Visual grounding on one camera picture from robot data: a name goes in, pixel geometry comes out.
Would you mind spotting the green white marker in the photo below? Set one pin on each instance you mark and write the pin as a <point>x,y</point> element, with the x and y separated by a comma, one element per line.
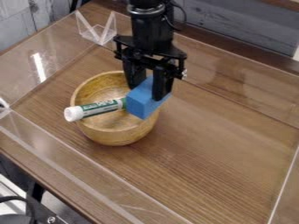
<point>82,111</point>

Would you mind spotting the brown wooden bowl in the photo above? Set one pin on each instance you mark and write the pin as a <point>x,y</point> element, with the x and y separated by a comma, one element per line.
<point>114,128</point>

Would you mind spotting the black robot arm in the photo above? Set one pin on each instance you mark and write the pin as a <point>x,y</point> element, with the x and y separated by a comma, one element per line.
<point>144,4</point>

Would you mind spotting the clear acrylic tray wall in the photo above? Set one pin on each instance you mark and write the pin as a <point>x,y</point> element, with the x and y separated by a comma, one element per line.
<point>85,185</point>

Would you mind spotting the blue foam block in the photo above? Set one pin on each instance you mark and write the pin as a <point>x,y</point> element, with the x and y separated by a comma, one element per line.
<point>138,103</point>

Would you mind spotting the clear acrylic corner bracket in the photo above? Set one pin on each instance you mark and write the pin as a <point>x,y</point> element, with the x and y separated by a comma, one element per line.
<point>98,34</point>

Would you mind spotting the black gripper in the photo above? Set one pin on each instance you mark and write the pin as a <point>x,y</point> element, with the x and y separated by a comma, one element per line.
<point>148,50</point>

